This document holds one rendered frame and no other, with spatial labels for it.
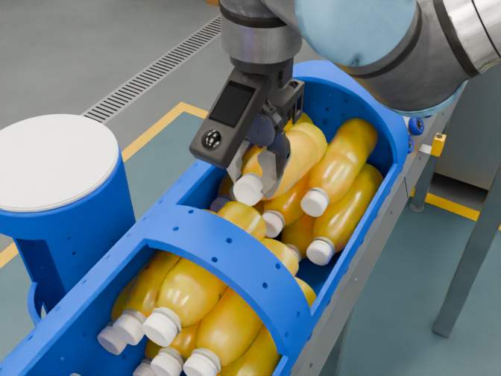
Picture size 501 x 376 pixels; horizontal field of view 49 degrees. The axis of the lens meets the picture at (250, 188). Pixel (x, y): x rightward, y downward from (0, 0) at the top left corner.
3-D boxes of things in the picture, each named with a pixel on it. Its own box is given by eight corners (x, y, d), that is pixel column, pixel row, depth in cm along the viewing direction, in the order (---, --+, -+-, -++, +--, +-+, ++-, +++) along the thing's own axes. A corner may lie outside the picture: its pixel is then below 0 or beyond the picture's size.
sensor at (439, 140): (442, 151, 129) (446, 134, 125) (438, 158, 127) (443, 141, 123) (409, 140, 131) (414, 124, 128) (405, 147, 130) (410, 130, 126)
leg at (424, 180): (425, 206, 241) (463, 83, 198) (420, 214, 238) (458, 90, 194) (411, 201, 243) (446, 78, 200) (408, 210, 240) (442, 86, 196)
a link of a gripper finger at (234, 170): (256, 166, 80) (268, 118, 73) (235, 192, 76) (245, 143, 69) (237, 157, 80) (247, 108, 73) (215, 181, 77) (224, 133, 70)
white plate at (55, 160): (26, 102, 119) (27, 107, 119) (-67, 187, 100) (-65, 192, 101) (142, 129, 112) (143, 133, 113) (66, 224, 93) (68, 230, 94)
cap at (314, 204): (302, 189, 88) (297, 196, 86) (323, 188, 85) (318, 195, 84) (311, 208, 89) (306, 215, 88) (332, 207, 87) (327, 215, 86)
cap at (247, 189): (271, 186, 74) (265, 192, 72) (256, 205, 76) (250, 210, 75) (249, 168, 74) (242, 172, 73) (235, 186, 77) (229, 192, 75)
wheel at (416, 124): (419, 110, 125) (411, 113, 126) (413, 121, 122) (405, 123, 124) (428, 127, 126) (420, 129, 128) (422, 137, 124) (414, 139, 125)
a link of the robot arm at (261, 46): (280, 36, 54) (198, 13, 58) (279, 79, 58) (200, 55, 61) (318, 1, 60) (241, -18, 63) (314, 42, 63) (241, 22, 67)
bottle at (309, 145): (335, 142, 87) (285, 187, 73) (311, 172, 92) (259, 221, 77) (301, 113, 88) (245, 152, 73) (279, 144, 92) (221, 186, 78)
